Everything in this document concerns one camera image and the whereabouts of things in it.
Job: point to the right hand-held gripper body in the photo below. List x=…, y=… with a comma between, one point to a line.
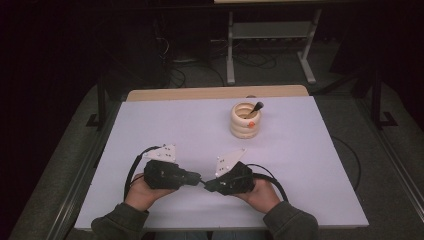
x=236, y=180

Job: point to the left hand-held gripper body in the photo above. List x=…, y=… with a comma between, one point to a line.
x=163, y=175

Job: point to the small thin makeup brush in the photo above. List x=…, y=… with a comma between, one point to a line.
x=202, y=182

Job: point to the cream ribbed brush holder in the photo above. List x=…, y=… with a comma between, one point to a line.
x=245, y=128

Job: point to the black fluffy makeup brush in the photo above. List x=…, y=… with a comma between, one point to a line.
x=258, y=106

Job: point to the person's right hand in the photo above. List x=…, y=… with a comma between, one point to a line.
x=263, y=196

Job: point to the person's left hand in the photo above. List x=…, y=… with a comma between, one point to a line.
x=140, y=196

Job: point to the black metal stand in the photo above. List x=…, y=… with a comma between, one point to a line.
x=377, y=100
x=101, y=100

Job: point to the grey metal stand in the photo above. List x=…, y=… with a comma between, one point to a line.
x=270, y=30

